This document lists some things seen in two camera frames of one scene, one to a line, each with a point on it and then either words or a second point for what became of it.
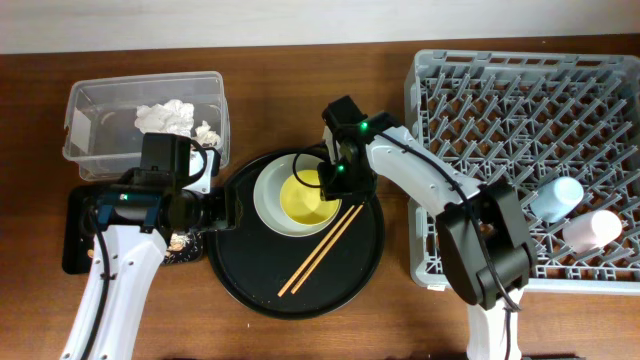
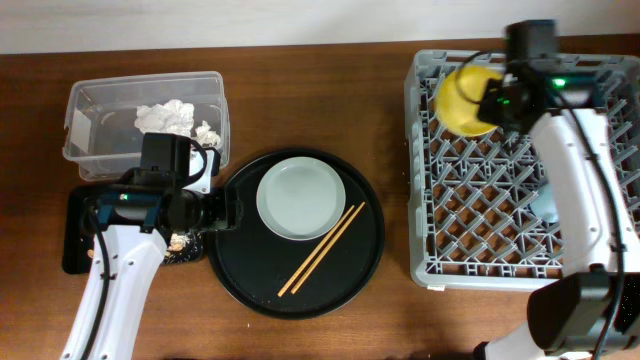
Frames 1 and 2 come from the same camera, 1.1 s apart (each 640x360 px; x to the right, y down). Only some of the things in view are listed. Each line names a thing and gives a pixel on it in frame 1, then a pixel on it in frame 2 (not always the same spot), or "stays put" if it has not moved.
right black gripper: (332, 186) → (486, 103)
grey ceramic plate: (267, 194) stays put
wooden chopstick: (325, 251) stays put
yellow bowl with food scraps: (302, 202) → (457, 98)
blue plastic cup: (555, 201) stays put
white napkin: (172, 116) stays put
